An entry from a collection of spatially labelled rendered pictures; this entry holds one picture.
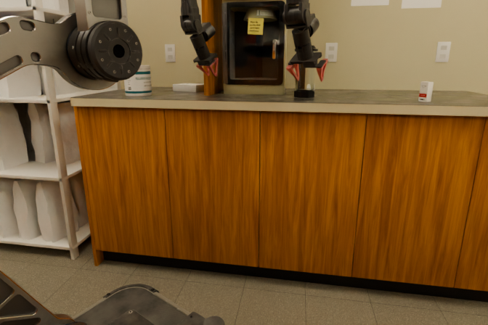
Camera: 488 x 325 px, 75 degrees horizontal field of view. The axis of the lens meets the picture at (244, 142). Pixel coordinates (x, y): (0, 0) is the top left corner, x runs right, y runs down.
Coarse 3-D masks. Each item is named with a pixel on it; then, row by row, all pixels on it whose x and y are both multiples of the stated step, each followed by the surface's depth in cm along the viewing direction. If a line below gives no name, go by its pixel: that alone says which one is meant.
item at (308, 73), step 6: (300, 66) 149; (300, 72) 149; (306, 72) 148; (312, 72) 149; (300, 78) 150; (306, 78) 149; (312, 78) 150; (300, 84) 150; (306, 84) 150; (312, 84) 151; (300, 90) 151; (306, 90) 150; (312, 90) 152
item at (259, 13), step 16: (240, 16) 157; (256, 16) 155; (272, 16) 154; (240, 32) 159; (272, 32) 156; (240, 48) 160; (256, 48) 159; (240, 64) 162; (256, 64) 161; (272, 64) 160; (240, 80) 164; (256, 80) 163; (272, 80) 162
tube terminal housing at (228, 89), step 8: (224, 0) 157; (232, 0) 157; (240, 0) 156; (248, 0) 155; (256, 0) 155; (264, 0) 154; (272, 0) 154; (280, 0) 153; (224, 88) 168; (232, 88) 167; (240, 88) 167; (248, 88) 166; (256, 88) 165; (264, 88) 165; (272, 88) 164; (280, 88) 163
